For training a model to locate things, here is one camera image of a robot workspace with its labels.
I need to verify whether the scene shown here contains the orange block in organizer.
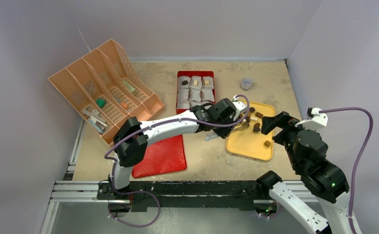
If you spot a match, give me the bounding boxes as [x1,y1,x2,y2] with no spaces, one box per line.
[120,102,129,110]

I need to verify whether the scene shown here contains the red box lid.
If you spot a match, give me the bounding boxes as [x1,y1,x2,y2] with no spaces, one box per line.
[132,135,187,178]

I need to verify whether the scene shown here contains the small clear plastic cup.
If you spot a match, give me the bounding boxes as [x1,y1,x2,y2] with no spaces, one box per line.
[240,77,253,91]

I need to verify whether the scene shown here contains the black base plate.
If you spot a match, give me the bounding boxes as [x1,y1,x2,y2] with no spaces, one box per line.
[96,180,275,212]

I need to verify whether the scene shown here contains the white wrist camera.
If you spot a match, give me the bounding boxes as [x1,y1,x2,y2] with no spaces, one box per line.
[295,107,328,131]
[232,100,248,121]

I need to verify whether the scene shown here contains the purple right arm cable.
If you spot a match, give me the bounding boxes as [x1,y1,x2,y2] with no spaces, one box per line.
[318,107,374,234]

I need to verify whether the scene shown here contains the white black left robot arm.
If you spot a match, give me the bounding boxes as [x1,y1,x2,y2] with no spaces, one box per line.
[109,98,248,199]

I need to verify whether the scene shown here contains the brown rectangular chocolate bar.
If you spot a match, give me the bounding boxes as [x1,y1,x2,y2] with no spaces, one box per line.
[241,122,249,129]

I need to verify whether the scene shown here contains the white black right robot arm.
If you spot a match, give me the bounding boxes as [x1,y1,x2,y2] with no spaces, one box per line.
[256,108,361,234]

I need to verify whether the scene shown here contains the yellow plastic tray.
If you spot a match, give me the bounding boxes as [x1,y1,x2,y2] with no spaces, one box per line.
[225,101,275,161]

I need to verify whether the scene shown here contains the red chocolate box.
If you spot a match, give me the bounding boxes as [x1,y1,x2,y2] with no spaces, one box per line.
[175,70,216,114]

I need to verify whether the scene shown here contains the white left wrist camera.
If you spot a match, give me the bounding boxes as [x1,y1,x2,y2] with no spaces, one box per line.
[232,100,248,121]

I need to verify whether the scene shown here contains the light green eraser box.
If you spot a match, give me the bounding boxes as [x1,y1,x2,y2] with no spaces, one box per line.
[122,80,136,96]

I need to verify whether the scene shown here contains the caramel barrel chocolate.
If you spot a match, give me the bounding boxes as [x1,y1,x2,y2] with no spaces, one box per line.
[264,140,271,147]

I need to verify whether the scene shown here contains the green block in organizer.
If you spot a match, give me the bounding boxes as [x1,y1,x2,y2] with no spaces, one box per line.
[95,98,107,109]

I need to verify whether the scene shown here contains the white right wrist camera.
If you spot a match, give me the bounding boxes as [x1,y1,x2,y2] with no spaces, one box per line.
[295,107,328,131]

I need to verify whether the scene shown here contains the brown block chocolate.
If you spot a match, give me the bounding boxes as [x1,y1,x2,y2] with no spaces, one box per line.
[255,112,264,118]

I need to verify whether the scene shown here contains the peach plastic file organizer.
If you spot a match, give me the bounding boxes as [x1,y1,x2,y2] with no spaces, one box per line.
[48,39,164,145]

